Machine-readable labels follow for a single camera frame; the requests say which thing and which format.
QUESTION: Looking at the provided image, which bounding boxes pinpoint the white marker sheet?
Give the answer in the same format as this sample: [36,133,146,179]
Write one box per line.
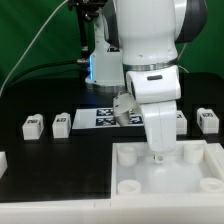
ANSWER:
[71,106,146,130]

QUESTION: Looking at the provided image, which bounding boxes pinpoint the white cable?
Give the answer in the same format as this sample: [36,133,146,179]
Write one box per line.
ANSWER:
[0,0,69,98]

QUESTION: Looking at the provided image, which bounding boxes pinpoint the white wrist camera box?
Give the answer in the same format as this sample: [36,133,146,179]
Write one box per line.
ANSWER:
[126,65,181,104]

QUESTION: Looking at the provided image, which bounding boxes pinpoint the white square table top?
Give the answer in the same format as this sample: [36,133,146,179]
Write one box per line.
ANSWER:
[111,140,224,196]

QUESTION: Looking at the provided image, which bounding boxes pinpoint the black camera stand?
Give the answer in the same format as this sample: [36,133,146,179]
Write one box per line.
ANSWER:
[67,0,108,58]

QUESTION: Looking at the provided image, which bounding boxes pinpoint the white block left edge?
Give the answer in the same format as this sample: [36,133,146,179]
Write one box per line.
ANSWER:
[0,152,7,179]

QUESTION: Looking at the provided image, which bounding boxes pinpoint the white front rail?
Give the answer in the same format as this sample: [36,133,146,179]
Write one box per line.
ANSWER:
[0,194,224,224]

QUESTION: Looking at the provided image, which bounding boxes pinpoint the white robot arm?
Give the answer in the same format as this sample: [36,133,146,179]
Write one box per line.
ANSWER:
[85,0,207,163]

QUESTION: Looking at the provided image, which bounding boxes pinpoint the black cable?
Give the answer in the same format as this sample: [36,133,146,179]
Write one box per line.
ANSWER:
[6,59,88,88]

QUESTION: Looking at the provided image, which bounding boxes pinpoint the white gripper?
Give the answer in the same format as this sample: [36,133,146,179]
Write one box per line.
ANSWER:
[140,101,177,164]

